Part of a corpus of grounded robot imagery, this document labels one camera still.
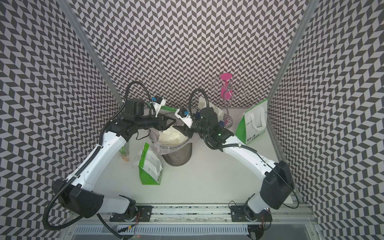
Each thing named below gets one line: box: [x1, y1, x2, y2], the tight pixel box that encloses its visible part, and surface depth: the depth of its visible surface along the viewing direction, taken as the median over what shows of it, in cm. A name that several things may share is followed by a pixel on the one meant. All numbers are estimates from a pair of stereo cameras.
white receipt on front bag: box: [143, 150, 163, 178], surface depth 71 cm
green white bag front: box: [138, 142, 164, 185], surface depth 71 cm
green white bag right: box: [235, 99, 268, 145], surface depth 88 cm
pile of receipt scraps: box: [157, 125, 189, 146], surface depth 84 cm
